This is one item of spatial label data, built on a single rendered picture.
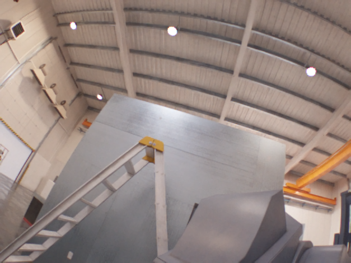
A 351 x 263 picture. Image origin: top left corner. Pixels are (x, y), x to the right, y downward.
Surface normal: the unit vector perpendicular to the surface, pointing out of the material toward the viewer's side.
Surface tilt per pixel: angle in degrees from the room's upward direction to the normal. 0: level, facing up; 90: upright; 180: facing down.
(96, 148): 90
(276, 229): 90
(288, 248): 90
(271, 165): 90
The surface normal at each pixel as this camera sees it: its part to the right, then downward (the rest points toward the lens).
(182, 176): 0.00, -0.55
